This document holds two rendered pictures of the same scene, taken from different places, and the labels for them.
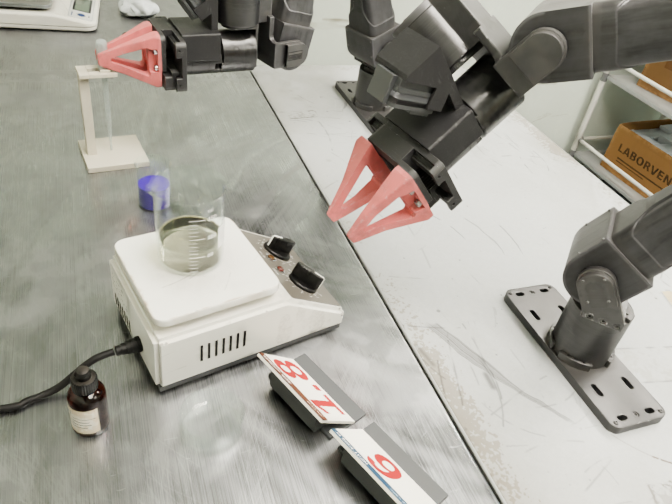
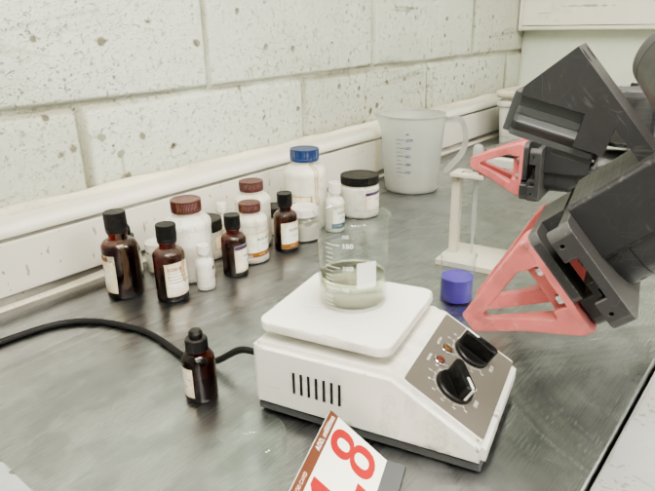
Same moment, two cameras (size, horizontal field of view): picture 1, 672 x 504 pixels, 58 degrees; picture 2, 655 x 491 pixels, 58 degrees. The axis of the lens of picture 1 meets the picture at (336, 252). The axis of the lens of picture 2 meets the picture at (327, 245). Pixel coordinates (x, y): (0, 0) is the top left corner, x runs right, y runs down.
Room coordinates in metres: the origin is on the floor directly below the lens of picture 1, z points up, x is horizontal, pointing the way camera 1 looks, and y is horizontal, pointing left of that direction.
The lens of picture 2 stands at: (0.22, -0.30, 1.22)
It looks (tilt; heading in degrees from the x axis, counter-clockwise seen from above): 21 degrees down; 66
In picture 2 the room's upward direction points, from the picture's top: 1 degrees counter-clockwise
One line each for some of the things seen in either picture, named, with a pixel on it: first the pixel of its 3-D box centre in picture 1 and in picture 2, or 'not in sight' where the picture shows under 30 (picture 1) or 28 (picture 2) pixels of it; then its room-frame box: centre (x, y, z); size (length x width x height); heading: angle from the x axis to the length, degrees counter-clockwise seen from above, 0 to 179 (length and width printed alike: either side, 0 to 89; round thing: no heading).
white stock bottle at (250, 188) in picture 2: not in sight; (252, 211); (0.47, 0.54, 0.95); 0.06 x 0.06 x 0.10
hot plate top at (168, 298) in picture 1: (196, 265); (350, 308); (0.43, 0.13, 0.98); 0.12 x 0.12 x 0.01; 39
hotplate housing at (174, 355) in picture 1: (221, 293); (376, 358); (0.44, 0.11, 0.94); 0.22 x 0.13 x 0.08; 129
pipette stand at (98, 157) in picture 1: (109, 113); (475, 216); (0.72, 0.33, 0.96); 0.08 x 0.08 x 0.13; 34
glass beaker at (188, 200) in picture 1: (187, 223); (350, 258); (0.43, 0.14, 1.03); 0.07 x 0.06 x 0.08; 128
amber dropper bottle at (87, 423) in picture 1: (86, 397); (198, 361); (0.30, 0.18, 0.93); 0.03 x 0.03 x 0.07
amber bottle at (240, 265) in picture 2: not in sight; (234, 244); (0.41, 0.44, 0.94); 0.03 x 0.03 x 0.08
